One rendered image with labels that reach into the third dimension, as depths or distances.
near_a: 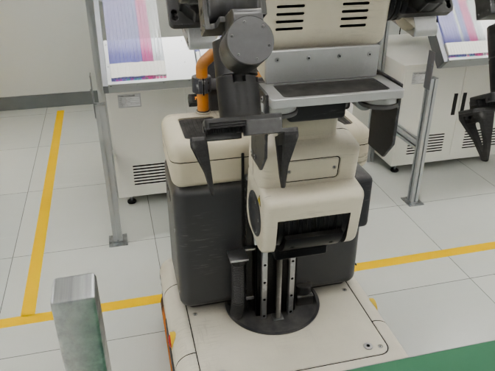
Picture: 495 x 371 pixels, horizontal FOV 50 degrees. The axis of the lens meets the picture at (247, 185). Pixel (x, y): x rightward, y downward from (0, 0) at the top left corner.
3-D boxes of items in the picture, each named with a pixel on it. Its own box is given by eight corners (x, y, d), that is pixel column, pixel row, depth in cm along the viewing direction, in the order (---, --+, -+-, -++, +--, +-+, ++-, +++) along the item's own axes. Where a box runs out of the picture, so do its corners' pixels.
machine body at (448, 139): (499, 163, 310) (526, 56, 281) (389, 177, 295) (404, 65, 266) (437, 123, 366) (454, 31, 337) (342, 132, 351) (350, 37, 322)
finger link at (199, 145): (252, 192, 69) (244, 120, 69) (197, 198, 69) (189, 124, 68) (245, 191, 76) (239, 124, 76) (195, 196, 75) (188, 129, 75)
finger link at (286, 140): (304, 186, 70) (297, 115, 70) (250, 192, 69) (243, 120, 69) (293, 185, 77) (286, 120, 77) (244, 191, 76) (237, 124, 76)
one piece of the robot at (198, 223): (172, 290, 182) (152, 43, 143) (323, 267, 194) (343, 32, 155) (186, 363, 153) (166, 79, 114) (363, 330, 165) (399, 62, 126)
